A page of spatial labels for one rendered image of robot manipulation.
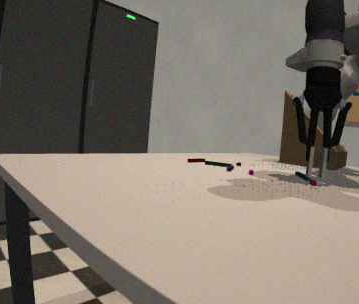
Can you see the turquoise rod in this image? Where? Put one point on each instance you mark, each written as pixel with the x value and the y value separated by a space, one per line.
pixel 303 176

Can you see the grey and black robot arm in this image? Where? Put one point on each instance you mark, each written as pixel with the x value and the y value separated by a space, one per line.
pixel 325 44

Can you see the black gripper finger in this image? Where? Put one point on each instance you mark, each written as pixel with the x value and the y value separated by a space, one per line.
pixel 327 128
pixel 298 103

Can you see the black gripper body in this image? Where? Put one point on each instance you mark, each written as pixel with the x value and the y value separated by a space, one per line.
pixel 325 81

